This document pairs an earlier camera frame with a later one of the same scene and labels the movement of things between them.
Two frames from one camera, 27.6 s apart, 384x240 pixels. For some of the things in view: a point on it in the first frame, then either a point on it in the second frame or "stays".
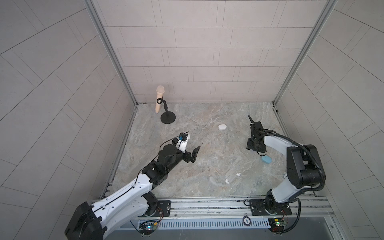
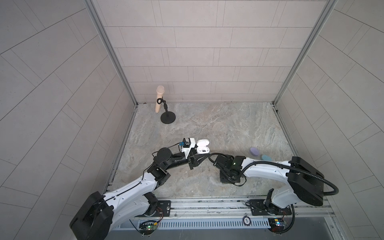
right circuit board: [276, 225] stays
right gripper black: [261, 150] -> [222, 181]
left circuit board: [148, 227] stays
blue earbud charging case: [266, 159] stays
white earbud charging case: [222, 127] -> [202, 148]
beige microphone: [160, 91] stays
